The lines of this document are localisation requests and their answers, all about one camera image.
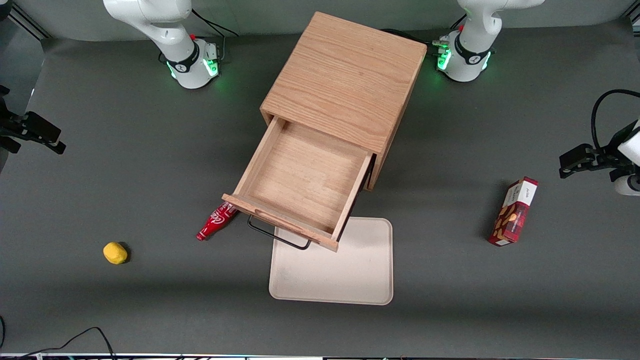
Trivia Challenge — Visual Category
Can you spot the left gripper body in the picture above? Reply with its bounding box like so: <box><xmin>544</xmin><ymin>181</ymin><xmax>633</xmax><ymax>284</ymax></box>
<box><xmin>593</xmin><ymin>120</ymin><xmax>640</xmax><ymax>177</ymax></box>

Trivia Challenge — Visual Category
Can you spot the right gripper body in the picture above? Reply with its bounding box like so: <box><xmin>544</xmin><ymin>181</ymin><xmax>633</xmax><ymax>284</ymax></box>
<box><xmin>0</xmin><ymin>111</ymin><xmax>31</xmax><ymax>156</ymax></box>

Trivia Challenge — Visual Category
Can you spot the wooden drawer cabinet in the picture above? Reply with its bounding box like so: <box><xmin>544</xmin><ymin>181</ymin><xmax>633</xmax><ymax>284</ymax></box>
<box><xmin>260</xmin><ymin>11</ymin><xmax>429</xmax><ymax>192</ymax></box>

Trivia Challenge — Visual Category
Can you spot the red cookie box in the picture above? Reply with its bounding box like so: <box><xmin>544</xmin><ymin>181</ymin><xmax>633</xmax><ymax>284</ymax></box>
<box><xmin>488</xmin><ymin>176</ymin><xmax>540</xmax><ymax>247</ymax></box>

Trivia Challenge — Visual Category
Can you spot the yellow lemon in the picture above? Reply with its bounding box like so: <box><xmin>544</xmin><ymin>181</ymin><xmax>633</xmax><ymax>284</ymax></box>
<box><xmin>103</xmin><ymin>242</ymin><xmax>129</xmax><ymax>265</ymax></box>

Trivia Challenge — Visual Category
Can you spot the red cola bottle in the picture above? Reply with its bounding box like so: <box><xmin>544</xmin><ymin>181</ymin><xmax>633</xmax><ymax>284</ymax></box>
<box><xmin>195</xmin><ymin>201</ymin><xmax>240</xmax><ymax>242</ymax></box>

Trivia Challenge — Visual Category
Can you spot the beige plastic tray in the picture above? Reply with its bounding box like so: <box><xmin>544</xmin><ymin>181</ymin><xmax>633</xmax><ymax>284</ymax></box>
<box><xmin>268</xmin><ymin>216</ymin><xmax>394</xmax><ymax>306</ymax></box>

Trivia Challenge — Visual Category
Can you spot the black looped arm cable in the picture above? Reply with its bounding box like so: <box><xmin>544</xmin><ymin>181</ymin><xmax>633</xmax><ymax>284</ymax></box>
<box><xmin>590</xmin><ymin>89</ymin><xmax>640</xmax><ymax>152</ymax></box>

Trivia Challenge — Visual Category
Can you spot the long black floor cable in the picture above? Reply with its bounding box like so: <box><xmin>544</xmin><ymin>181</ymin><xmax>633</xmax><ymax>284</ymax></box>
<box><xmin>0</xmin><ymin>326</ymin><xmax>119</xmax><ymax>360</ymax></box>

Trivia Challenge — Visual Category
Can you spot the black right arm base cable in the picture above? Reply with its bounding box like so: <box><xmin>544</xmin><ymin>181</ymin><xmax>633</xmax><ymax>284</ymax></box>
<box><xmin>191</xmin><ymin>7</ymin><xmax>241</xmax><ymax>38</ymax></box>

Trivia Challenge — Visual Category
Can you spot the black arm base cable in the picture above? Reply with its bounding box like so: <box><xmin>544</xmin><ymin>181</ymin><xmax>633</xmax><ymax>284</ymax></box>
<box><xmin>380</xmin><ymin>14</ymin><xmax>469</xmax><ymax>47</ymax></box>
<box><xmin>191</xmin><ymin>7</ymin><xmax>241</xmax><ymax>38</ymax></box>

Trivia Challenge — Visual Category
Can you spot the black left arm base cable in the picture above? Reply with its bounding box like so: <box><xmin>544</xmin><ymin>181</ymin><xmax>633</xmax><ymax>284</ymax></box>
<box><xmin>380</xmin><ymin>14</ymin><xmax>469</xmax><ymax>47</ymax></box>

